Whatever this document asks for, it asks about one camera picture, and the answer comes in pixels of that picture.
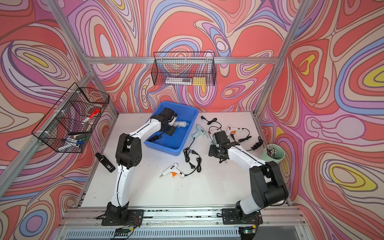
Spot black stapler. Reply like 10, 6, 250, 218
95, 153, 116, 173

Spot black wire basket back wall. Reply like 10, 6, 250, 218
151, 51, 217, 86

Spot small white glue gun front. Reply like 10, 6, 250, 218
160, 163, 185, 178

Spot black wire basket wall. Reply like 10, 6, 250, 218
32, 83, 110, 154
151, 51, 217, 86

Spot blue marker pen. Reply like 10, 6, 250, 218
64, 138, 84, 145

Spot yellow box in basket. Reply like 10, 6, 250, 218
192, 77, 207, 86

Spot mint glue gun small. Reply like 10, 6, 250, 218
192, 124, 207, 139

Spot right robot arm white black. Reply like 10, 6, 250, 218
209, 131, 288, 225

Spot red marker pen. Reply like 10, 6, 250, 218
82, 109, 101, 124

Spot large white glue gun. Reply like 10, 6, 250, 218
168, 121, 190, 129

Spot mint green cup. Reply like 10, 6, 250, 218
260, 144, 285, 164

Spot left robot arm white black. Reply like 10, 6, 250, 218
101, 108, 178, 227

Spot blue plastic storage box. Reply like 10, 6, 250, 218
144, 101, 199, 156

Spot black wire basket left wall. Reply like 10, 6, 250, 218
32, 83, 110, 154

